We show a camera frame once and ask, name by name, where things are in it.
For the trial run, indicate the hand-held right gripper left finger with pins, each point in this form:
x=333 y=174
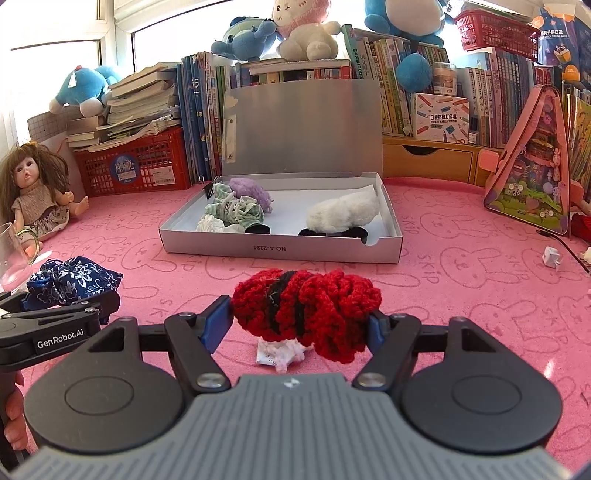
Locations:
x=217 y=325

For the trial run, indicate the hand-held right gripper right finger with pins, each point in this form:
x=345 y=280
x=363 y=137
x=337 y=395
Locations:
x=375 y=332

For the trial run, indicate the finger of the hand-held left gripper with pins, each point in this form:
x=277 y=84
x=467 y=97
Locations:
x=104 y=305
x=11 y=301

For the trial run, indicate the blue floral scrunchie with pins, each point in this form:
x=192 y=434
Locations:
x=74 y=279

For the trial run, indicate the red crocheted scrunchie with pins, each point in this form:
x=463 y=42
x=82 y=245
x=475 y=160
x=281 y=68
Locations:
x=323 y=304

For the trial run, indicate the green patterned scrunchie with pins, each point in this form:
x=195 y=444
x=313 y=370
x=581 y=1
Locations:
x=235 y=210

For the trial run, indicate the white fluffy scrunchie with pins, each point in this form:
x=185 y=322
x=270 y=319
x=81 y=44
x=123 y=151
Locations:
x=341 y=212

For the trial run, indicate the purple fluffy scrunchie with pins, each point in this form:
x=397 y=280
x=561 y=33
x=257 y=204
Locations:
x=251 y=191

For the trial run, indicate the grey cardboard box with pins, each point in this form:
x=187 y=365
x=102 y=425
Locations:
x=295 y=203

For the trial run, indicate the person's left hand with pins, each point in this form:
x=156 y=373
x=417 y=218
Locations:
x=17 y=415

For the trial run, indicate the clear glass cup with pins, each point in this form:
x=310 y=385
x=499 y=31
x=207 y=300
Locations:
x=14 y=258

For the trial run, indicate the crumpled pink-stained tissue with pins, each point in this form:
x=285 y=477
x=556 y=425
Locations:
x=277 y=353

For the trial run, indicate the pink rabbit print mat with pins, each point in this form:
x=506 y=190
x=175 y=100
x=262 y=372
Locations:
x=461 y=295

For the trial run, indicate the black round lid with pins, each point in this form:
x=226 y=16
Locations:
x=308 y=232
x=257 y=229
x=358 y=234

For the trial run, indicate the crumpled white tissue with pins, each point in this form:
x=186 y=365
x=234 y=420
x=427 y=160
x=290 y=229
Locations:
x=210 y=225

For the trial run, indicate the brown-haired doll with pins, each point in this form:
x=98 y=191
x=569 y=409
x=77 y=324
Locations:
x=34 y=184

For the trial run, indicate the black binder clip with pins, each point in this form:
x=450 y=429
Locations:
x=208 y=188

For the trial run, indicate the red plastic crate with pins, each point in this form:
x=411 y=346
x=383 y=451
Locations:
x=152 y=161

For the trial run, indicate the white grid board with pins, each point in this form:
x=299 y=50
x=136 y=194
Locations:
x=46 y=127

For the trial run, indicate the wooden drawer organiser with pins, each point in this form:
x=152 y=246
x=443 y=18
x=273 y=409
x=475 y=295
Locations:
x=429 y=159

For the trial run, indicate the white folded paper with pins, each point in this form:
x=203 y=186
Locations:
x=552 y=257
x=586 y=254

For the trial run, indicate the stack of paperback books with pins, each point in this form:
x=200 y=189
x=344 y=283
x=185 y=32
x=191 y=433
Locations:
x=138 y=101

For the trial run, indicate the blue cat plush toy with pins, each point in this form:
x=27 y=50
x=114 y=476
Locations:
x=78 y=90

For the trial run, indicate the row of upright books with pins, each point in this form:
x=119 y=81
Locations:
x=198 y=106

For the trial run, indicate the pink toy house case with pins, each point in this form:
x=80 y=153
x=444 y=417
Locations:
x=531 y=175

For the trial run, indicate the white printer box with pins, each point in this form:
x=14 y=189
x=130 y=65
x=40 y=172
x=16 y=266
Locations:
x=438 y=117

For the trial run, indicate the red yarn ball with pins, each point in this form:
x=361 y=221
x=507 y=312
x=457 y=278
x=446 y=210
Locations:
x=581 y=225

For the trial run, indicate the blue alien plush toy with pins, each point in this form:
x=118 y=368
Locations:
x=242 y=41

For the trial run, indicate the pink and white plush toy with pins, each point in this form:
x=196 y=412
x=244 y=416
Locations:
x=304 y=39

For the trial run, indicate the blue and white plush toy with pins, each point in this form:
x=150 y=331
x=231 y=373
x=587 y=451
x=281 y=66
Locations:
x=392 y=18

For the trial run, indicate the red plastic basket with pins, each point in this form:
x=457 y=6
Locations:
x=494 y=32

